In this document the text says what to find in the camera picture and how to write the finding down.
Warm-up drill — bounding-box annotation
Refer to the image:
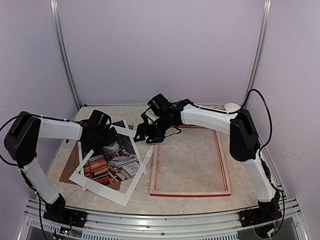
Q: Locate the right aluminium post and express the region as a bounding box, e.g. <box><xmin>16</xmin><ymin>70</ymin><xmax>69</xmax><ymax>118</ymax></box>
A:
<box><xmin>242</xmin><ymin>0</ymin><xmax>272</xmax><ymax>106</ymax></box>

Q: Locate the red wooden picture frame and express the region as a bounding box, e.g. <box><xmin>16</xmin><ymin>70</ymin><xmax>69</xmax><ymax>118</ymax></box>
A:
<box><xmin>149</xmin><ymin>125</ymin><xmax>232</xmax><ymax>198</ymax></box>

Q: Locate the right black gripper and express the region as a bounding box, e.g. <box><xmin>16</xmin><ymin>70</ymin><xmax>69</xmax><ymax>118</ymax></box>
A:
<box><xmin>133</xmin><ymin>116</ymin><xmax>174</xmax><ymax>144</ymax></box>

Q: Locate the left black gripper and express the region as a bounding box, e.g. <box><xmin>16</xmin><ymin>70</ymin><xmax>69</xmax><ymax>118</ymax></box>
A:
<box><xmin>89</xmin><ymin>126</ymin><xmax>120</xmax><ymax>154</ymax></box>

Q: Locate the orange and white bowl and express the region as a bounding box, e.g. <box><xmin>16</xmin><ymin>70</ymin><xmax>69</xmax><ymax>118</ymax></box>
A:
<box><xmin>224</xmin><ymin>102</ymin><xmax>241</xmax><ymax>113</ymax></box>

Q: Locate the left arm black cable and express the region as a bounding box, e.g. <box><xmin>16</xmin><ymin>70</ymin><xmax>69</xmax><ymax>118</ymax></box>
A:
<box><xmin>0</xmin><ymin>113</ymin><xmax>56</xmax><ymax>240</ymax></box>

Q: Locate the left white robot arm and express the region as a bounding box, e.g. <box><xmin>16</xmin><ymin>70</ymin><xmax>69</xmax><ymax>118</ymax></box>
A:
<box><xmin>4</xmin><ymin>110</ymin><xmax>118</xmax><ymax>223</ymax></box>

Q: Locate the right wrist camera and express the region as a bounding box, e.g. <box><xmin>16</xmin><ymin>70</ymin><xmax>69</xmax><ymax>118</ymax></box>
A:
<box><xmin>141</xmin><ymin>110</ymin><xmax>158</xmax><ymax>125</ymax></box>

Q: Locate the aluminium front rail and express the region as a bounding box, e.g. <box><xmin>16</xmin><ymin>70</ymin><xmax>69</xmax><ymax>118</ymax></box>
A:
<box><xmin>14</xmin><ymin>197</ymin><xmax>308</xmax><ymax>240</ymax></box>

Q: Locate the cat and books photo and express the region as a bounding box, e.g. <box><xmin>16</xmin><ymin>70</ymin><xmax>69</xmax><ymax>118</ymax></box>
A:
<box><xmin>80</xmin><ymin>120</ymin><xmax>140</xmax><ymax>183</ymax></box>

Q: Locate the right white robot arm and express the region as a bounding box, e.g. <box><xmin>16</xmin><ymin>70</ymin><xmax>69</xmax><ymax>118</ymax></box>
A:
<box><xmin>133</xmin><ymin>93</ymin><xmax>282</xmax><ymax>222</ymax></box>

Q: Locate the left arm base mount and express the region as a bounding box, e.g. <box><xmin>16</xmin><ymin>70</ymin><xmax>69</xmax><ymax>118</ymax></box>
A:
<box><xmin>43</xmin><ymin>208</ymin><xmax>88</xmax><ymax>228</ymax></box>

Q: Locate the white patterned plate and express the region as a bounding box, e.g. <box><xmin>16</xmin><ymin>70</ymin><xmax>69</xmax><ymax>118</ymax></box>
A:
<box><xmin>212</xmin><ymin>105</ymin><xmax>226</xmax><ymax>112</ymax></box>

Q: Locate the left aluminium post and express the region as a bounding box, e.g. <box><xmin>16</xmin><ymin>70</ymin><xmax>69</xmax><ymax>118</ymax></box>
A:
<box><xmin>50</xmin><ymin>0</ymin><xmax>82</xmax><ymax>110</ymax></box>

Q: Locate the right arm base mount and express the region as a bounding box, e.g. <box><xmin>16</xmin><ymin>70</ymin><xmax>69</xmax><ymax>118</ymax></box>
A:
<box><xmin>239</xmin><ymin>202</ymin><xmax>283</xmax><ymax>227</ymax></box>

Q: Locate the aluminium post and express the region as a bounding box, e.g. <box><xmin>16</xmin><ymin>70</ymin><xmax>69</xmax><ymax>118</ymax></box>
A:
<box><xmin>50</xmin><ymin>0</ymin><xmax>82</xmax><ymax>110</ymax></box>
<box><xmin>242</xmin><ymin>0</ymin><xmax>272</xmax><ymax>106</ymax></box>

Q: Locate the brown cardboard backing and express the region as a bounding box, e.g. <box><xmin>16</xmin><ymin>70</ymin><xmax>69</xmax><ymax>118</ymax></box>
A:
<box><xmin>59</xmin><ymin>143</ymin><xmax>121</xmax><ymax>190</ymax></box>

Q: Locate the white mat board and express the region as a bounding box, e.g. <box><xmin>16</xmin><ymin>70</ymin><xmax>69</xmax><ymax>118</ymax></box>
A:
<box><xmin>69</xmin><ymin>120</ymin><xmax>154</xmax><ymax>207</ymax></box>

